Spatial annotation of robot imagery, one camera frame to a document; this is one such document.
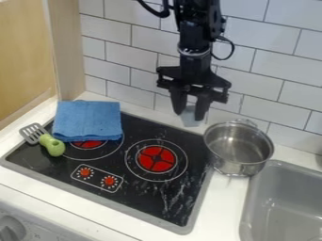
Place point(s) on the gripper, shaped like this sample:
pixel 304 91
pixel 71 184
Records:
pixel 193 77

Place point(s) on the white toy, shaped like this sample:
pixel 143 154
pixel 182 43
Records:
pixel 188 118

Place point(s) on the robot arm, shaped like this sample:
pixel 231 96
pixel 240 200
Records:
pixel 196 28

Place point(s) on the blue cloth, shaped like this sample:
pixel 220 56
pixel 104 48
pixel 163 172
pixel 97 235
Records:
pixel 87 120

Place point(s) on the silver pot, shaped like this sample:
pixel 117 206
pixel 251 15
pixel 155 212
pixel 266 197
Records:
pixel 239 147

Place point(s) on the toy stove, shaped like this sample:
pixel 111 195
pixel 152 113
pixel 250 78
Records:
pixel 167 194

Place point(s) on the toy sink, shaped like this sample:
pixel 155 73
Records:
pixel 285 204

